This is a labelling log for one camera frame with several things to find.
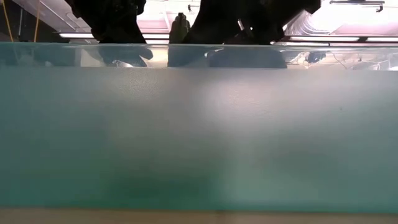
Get green translucent plastic basket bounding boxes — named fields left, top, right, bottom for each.
left=0, top=42, right=398, bottom=214

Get bright light strip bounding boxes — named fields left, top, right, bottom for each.
left=289, top=36, right=361, bottom=43
left=58, top=32, right=100, bottom=40

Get green cactus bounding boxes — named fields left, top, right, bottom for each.
left=169, top=12, right=192, bottom=44

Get ceiling mounted fixture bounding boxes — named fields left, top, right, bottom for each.
left=329, top=0, right=386, bottom=13

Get yellow hanging cord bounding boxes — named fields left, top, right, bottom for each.
left=1, top=0, right=14, bottom=43
left=33, top=0, right=41, bottom=43

